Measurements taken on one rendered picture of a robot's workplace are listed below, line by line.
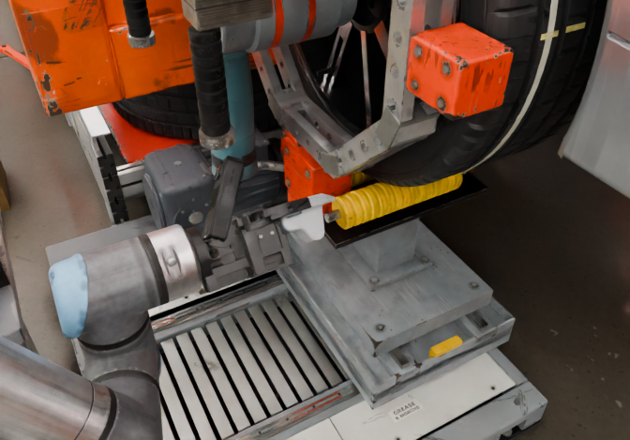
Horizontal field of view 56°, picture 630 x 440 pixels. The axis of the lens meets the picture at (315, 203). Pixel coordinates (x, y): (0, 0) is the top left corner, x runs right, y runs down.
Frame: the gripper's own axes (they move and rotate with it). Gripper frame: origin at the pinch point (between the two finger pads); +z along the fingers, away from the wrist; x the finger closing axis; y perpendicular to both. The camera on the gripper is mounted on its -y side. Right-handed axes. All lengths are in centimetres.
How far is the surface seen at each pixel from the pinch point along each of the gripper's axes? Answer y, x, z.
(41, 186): -38, -131, -36
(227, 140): -9.8, 7.2, -12.8
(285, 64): -26.9, -23.1, 11.4
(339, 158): -5.3, -6.8, 7.7
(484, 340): 38, -31, 38
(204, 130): -11.6, 7.0, -15.1
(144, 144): -33, -87, -8
